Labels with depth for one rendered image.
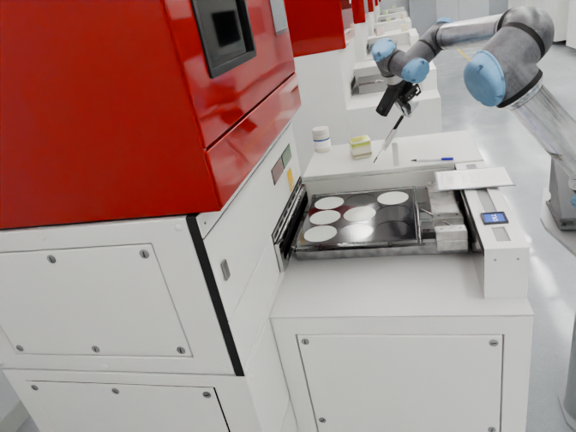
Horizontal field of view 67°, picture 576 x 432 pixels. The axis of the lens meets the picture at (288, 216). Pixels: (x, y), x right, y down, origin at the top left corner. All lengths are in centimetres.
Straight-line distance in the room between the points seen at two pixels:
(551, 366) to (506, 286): 109
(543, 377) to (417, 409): 92
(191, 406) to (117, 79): 77
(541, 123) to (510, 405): 70
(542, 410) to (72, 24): 192
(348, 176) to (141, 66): 99
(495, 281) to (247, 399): 64
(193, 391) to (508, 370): 76
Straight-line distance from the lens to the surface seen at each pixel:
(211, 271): 87
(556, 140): 120
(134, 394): 123
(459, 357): 120
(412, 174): 158
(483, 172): 147
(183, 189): 81
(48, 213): 100
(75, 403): 138
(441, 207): 146
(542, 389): 212
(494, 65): 110
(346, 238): 129
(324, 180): 161
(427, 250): 132
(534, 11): 120
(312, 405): 139
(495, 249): 109
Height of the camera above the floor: 153
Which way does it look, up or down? 25 degrees down
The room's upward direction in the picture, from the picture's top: 12 degrees counter-clockwise
